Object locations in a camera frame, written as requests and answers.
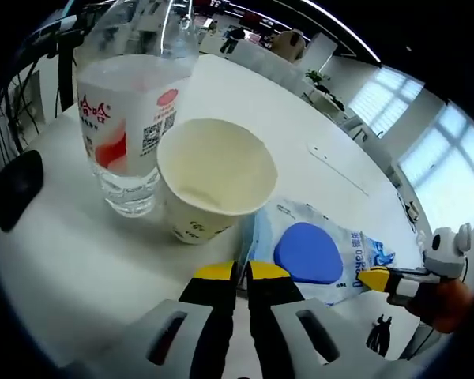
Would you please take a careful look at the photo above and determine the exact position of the clear package with blue pad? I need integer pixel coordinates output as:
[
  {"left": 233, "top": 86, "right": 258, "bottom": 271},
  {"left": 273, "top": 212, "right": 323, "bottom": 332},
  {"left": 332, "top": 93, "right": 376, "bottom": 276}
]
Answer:
[{"left": 239, "top": 198, "right": 397, "bottom": 308}]

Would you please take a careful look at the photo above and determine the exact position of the white table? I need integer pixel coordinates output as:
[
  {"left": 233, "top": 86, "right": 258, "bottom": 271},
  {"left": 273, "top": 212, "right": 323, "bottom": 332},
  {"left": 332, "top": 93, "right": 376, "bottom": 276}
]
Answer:
[{"left": 0, "top": 53, "right": 435, "bottom": 360}]

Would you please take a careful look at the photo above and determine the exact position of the black monitor stand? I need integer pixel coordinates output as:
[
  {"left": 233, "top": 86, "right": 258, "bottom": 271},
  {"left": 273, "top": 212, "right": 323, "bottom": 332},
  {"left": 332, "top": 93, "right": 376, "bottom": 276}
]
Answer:
[{"left": 58, "top": 31, "right": 79, "bottom": 112}]

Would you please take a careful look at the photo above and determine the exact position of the white paper cup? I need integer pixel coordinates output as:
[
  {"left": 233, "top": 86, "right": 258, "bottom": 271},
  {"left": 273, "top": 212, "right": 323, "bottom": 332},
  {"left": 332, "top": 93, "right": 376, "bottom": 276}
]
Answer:
[{"left": 156, "top": 118, "right": 280, "bottom": 246}]

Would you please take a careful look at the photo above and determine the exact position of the white table cable cover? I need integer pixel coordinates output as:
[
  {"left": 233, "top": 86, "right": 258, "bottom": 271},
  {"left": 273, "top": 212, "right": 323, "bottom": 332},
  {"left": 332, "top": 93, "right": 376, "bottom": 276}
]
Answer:
[{"left": 307, "top": 139, "right": 371, "bottom": 197}]

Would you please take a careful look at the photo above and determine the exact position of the person's right hand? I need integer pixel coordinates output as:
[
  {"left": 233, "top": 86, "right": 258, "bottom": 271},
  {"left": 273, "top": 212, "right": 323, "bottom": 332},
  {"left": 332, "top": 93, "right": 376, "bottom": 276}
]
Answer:
[{"left": 408, "top": 276, "right": 474, "bottom": 334}]

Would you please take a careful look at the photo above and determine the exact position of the small window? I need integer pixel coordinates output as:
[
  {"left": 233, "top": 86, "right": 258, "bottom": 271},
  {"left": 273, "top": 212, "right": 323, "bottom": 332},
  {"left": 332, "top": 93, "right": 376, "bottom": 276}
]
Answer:
[{"left": 346, "top": 66, "right": 424, "bottom": 136}]

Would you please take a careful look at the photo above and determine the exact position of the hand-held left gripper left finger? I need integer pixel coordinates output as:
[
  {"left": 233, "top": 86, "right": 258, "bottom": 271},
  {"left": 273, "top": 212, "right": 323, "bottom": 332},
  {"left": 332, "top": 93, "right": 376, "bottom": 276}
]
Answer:
[{"left": 69, "top": 260, "right": 239, "bottom": 379}]

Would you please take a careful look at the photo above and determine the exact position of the large window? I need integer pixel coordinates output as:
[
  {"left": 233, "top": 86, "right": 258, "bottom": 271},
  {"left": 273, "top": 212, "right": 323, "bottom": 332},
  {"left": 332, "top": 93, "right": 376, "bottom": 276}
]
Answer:
[{"left": 396, "top": 101, "right": 474, "bottom": 235}]

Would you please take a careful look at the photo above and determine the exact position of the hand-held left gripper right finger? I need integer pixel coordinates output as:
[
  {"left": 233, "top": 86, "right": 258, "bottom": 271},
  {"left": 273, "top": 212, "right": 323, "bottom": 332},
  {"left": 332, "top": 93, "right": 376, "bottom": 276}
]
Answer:
[{"left": 246, "top": 259, "right": 400, "bottom": 379}]

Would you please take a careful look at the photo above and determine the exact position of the clear plastic bottle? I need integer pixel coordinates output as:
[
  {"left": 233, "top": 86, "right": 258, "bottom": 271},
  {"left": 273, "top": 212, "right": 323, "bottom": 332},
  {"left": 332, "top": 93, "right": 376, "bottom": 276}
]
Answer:
[{"left": 73, "top": 0, "right": 201, "bottom": 218}]

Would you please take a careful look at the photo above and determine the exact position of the green potted plant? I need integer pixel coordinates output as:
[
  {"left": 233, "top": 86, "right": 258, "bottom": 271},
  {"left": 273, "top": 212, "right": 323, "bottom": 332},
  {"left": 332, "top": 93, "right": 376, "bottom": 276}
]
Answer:
[{"left": 305, "top": 69, "right": 332, "bottom": 87}]

